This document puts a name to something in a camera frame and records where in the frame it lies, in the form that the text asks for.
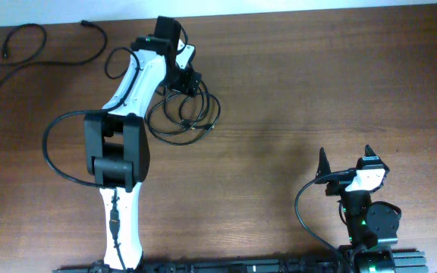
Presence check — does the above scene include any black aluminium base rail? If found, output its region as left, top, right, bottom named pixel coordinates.
left=53, top=248, right=428, bottom=273

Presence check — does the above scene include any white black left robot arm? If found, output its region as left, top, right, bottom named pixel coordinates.
left=84, top=16, right=201, bottom=272

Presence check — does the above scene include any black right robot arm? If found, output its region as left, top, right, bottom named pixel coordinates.
left=316, top=146, right=401, bottom=272

